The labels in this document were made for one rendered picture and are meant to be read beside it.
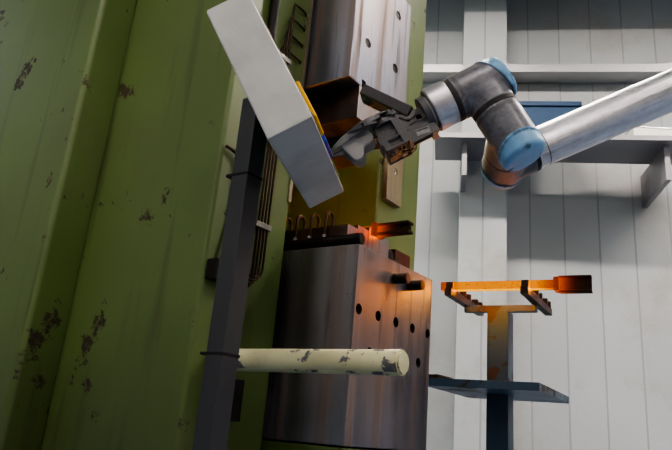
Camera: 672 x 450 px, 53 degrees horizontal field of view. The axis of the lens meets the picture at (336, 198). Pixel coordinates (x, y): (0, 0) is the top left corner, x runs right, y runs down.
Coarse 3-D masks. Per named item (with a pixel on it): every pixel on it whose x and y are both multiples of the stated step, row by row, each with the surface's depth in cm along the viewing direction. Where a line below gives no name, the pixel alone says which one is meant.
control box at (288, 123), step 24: (240, 0) 115; (216, 24) 115; (240, 24) 114; (264, 24) 113; (240, 48) 112; (264, 48) 111; (240, 72) 110; (264, 72) 110; (288, 72) 109; (264, 96) 108; (288, 96) 108; (264, 120) 107; (288, 120) 106; (312, 120) 107; (288, 144) 110; (312, 144) 114; (288, 168) 117; (312, 168) 121; (312, 192) 130; (336, 192) 136
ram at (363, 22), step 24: (336, 0) 185; (360, 0) 183; (384, 0) 195; (312, 24) 188; (336, 24) 182; (360, 24) 182; (384, 24) 193; (408, 24) 206; (312, 48) 185; (336, 48) 179; (360, 48) 180; (384, 48) 191; (408, 48) 204; (312, 72) 182; (336, 72) 176; (360, 72) 179; (384, 72) 190; (312, 96) 186
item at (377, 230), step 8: (376, 224) 173; (384, 224) 172; (392, 224) 171; (400, 224) 170; (408, 224) 169; (376, 232) 172; (384, 232) 171; (392, 232) 170; (400, 232) 169; (408, 232) 168
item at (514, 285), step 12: (564, 276) 177; (576, 276) 176; (588, 276) 175; (444, 288) 191; (456, 288) 189; (468, 288) 188; (480, 288) 186; (492, 288) 185; (504, 288) 183; (516, 288) 182; (540, 288) 179; (552, 288) 178; (564, 288) 177; (576, 288) 175; (588, 288) 174
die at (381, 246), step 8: (344, 224) 165; (288, 232) 175; (304, 232) 172; (312, 232) 170; (320, 232) 169; (328, 232) 167; (336, 232) 166; (344, 232) 164; (352, 232) 166; (360, 232) 169; (368, 232) 172; (368, 240) 172; (376, 240) 175; (384, 240) 178; (376, 248) 174; (384, 248) 178
